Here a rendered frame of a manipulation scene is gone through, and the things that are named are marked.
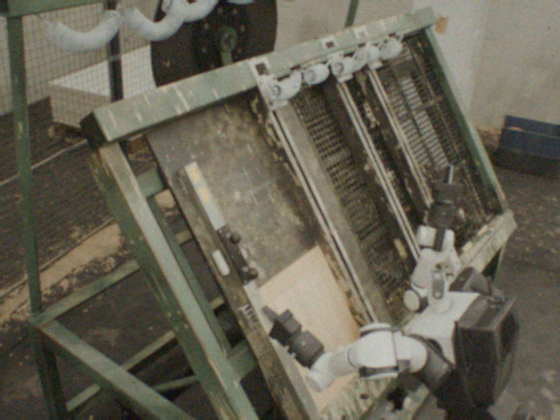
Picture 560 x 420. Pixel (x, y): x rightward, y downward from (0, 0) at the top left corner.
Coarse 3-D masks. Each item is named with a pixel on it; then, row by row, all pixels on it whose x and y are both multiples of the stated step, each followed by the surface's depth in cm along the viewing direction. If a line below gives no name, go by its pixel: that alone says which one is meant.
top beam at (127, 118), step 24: (384, 24) 281; (432, 24) 316; (288, 48) 228; (312, 48) 238; (216, 72) 200; (240, 72) 208; (288, 72) 225; (144, 96) 178; (168, 96) 184; (192, 96) 191; (216, 96) 198; (96, 120) 166; (120, 120) 170; (144, 120) 176; (168, 120) 187; (96, 144) 170
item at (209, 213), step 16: (192, 192) 192; (208, 192) 194; (208, 208) 192; (208, 224) 193; (224, 224) 195; (224, 256) 195; (240, 288) 196; (256, 288) 198; (256, 304) 197; (272, 352) 199; (288, 368) 200; (288, 384) 201; (304, 384) 203; (304, 400) 201; (304, 416) 203; (320, 416) 204
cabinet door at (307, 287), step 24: (312, 264) 222; (264, 288) 203; (288, 288) 211; (312, 288) 219; (336, 288) 228; (312, 312) 217; (336, 312) 225; (336, 336) 222; (360, 336) 231; (336, 384) 216
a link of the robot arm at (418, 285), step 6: (420, 264) 219; (426, 264) 218; (414, 270) 224; (420, 270) 220; (426, 270) 219; (414, 276) 224; (420, 276) 221; (414, 282) 224; (420, 282) 222; (408, 288) 225; (414, 288) 224; (420, 288) 224; (420, 294) 222
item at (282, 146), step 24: (264, 96) 212; (264, 120) 219; (288, 144) 222; (288, 168) 221; (312, 192) 224; (312, 216) 223; (336, 240) 226; (336, 264) 225; (360, 288) 229; (360, 312) 227
